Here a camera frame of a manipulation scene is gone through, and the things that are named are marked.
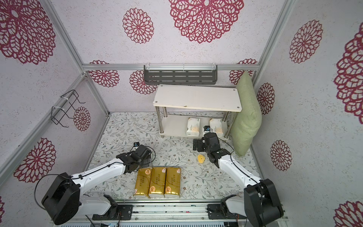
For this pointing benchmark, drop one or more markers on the gold tissue pack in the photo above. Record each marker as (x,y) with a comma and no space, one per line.
(172,182)
(143,182)
(157,182)

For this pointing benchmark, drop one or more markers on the white two-tier shelf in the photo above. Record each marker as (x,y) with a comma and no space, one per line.
(215,99)

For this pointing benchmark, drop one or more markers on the white tissue pack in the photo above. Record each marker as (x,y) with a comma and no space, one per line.
(193,126)
(216,126)

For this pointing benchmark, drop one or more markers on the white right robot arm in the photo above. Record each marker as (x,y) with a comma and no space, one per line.
(260,203)

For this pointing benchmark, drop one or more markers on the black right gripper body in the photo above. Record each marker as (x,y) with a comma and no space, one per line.
(201,144)

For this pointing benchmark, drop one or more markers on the floral table mat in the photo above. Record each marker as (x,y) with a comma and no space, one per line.
(198,181)

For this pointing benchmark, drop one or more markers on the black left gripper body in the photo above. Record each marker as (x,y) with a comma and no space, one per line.
(148,161)

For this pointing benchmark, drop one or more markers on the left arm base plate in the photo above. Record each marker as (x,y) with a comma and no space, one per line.
(122,212)

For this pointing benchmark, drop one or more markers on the grey wall-mounted metal rack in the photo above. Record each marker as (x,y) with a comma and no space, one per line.
(180,77)

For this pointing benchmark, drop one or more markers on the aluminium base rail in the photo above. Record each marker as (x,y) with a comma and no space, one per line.
(158,211)

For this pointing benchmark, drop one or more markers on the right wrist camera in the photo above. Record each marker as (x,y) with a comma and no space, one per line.
(206,129)

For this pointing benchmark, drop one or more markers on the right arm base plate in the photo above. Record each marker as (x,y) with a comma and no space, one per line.
(220,211)

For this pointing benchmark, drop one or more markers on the small yellow object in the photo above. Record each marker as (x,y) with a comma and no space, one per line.
(201,158)

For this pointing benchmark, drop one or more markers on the black wire wall rack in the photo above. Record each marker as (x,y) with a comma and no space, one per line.
(59,112)

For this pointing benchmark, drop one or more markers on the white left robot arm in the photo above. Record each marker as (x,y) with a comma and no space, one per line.
(66,198)

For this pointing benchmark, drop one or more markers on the green pillow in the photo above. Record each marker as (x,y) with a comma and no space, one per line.
(248,121)

